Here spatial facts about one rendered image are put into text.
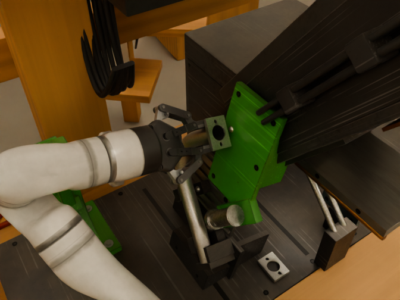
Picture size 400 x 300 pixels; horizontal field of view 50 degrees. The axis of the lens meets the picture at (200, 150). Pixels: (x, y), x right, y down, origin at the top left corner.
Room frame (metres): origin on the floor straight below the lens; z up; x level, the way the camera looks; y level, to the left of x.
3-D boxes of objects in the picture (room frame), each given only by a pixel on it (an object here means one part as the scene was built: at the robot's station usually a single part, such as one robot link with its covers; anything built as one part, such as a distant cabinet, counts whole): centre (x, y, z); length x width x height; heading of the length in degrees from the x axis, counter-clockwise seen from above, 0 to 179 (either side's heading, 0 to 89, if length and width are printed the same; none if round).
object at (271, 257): (0.46, -0.15, 0.90); 0.06 x 0.04 x 0.01; 33
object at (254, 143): (0.54, -0.10, 1.17); 0.13 x 0.12 x 0.20; 124
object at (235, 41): (0.81, -0.14, 1.07); 0.30 x 0.18 x 0.34; 124
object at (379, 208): (0.60, -0.25, 1.11); 0.39 x 0.16 x 0.03; 34
